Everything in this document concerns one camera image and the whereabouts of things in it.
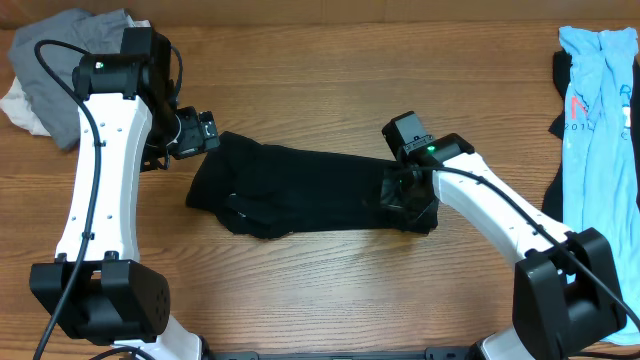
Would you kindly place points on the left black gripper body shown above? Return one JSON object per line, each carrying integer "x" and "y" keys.
{"x": 195, "y": 137}

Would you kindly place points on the light blue t-shirt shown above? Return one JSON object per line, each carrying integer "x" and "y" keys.
{"x": 599, "y": 170}

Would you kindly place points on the black garment under pile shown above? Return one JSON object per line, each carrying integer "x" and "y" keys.
{"x": 553, "y": 198}

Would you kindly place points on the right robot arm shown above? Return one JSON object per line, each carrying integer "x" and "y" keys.
{"x": 566, "y": 294}

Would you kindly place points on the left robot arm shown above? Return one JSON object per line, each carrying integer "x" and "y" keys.
{"x": 96, "y": 287}

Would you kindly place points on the white folded garment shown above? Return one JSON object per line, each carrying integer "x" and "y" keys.
{"x": 35, "y": 102}

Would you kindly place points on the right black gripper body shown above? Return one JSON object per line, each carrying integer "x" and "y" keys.
{"x": 400, "y": 195}

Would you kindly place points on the black polo shirt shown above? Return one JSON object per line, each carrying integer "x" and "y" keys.
{"x": 270, "y": 191}

